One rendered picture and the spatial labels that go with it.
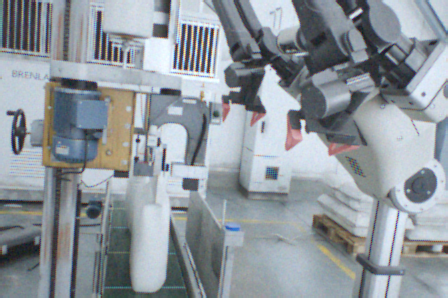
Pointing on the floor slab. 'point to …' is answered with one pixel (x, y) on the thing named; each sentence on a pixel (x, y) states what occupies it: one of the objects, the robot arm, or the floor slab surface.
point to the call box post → (227, 271)
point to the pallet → (365, 239)
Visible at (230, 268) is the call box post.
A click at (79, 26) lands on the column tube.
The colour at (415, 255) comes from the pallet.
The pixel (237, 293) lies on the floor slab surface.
